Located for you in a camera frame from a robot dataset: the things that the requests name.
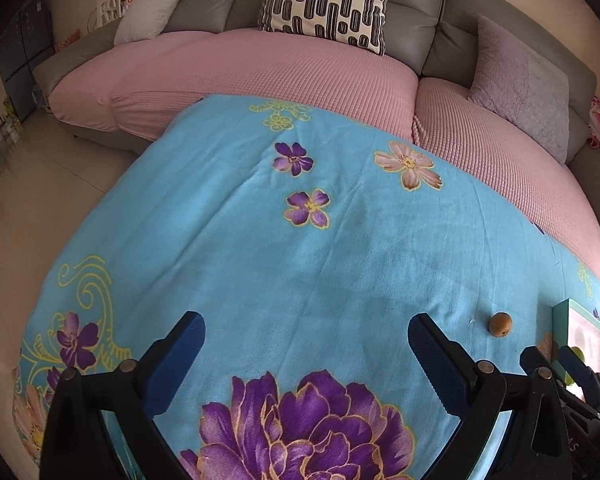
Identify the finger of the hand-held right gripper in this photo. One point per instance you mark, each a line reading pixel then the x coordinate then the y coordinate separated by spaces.
pixel 576 369

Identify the lilac textured pillow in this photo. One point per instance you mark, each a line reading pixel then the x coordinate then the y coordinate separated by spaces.
pixel 515 85

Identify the small brown longan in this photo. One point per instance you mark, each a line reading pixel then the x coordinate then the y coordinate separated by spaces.
pixel 500 324

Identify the grey sofa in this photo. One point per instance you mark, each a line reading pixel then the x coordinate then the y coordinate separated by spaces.
pixel 445 45

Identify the dark grey refrigerator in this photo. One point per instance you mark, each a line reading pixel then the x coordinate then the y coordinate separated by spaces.
pixel 22 60

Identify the black and white patterned cushion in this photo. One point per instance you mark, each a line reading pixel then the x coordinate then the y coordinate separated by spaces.
pixel 330 0

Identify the blue floral blanket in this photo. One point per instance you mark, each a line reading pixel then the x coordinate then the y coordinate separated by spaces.
pixel 280 285

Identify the white letter ornament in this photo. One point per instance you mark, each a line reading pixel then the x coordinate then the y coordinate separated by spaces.
pixel 111 10

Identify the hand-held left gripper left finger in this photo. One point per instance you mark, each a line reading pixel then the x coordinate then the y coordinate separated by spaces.
pixel 177 355

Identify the teal box with pink inside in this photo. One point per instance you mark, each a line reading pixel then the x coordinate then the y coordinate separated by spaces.
pixel 587 335

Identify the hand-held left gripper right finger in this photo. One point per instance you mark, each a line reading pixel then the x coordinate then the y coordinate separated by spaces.
pixel 432 360

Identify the small green fruit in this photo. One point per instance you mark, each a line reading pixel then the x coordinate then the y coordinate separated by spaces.
pixel 579 355

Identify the plain light grey pillow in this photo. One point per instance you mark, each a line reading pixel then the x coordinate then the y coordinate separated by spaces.
pixel 152 10

